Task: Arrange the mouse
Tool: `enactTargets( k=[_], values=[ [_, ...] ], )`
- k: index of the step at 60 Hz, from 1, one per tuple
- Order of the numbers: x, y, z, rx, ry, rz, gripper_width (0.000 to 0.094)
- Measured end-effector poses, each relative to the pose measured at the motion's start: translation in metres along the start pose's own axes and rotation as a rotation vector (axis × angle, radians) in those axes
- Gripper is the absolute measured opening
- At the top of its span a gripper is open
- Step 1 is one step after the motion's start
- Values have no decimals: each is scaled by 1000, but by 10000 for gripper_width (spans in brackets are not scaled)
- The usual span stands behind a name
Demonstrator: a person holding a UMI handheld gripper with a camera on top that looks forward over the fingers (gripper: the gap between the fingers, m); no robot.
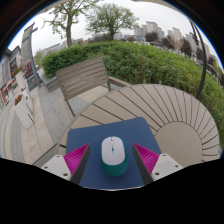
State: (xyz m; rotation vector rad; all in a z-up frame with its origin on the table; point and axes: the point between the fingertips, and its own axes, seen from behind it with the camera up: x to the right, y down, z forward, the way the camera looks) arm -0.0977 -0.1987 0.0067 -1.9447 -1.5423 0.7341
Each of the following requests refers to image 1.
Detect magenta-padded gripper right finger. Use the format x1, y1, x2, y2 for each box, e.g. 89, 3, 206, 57
131, 142, 184, 186

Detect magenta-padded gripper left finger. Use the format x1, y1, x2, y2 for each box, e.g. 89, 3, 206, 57
41, 142, 92, 186

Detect white and teal computer mouse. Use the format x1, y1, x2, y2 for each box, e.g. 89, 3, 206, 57
100, 135, 129, 177

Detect blue rectangular mouse pad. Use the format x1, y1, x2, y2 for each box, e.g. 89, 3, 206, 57
65, 116, 163, 190

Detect white flower planter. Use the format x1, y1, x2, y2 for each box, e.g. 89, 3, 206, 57
13, 94, 35, 130

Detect beige slatted outdoor chair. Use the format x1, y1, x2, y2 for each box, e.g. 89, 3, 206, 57
55, 56, 131, 118

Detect green hedge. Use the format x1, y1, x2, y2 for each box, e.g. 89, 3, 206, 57
41, 40, 224, 148

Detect dark curved umbrella pole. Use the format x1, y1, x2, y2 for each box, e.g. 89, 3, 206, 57
188, 18, 208, 101

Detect distant apartment buildings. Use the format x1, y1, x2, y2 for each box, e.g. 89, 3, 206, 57
133, 20, 221, 68

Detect thin sparse-leaved tree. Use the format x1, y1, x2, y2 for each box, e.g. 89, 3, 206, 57
43, 0, 101, 48

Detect round leafy tree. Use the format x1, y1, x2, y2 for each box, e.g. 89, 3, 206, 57
85, 3, 140, 42

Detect tall grey sign post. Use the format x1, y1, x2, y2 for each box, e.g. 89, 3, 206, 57
20, 22, 43, 91

